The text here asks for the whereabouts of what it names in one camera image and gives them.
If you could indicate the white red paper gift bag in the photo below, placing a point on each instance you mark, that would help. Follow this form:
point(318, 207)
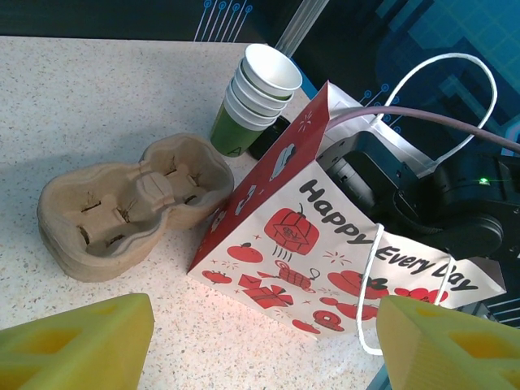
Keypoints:
point(284, 243)

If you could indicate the stack of black lids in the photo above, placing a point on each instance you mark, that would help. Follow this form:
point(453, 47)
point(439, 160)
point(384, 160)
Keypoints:
point(268, 138)

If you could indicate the right aluminium frame post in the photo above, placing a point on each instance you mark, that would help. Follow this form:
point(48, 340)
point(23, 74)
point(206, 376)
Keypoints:
point(302, 24)

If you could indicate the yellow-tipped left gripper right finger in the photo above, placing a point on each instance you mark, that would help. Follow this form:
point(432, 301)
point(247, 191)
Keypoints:
point(438, 349)

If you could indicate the stack of cardboard cup carriers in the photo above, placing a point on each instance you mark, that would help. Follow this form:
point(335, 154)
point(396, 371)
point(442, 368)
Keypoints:
point(122, 227)

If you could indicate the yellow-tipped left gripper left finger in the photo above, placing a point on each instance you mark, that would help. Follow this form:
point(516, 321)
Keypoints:
point(81, 345)

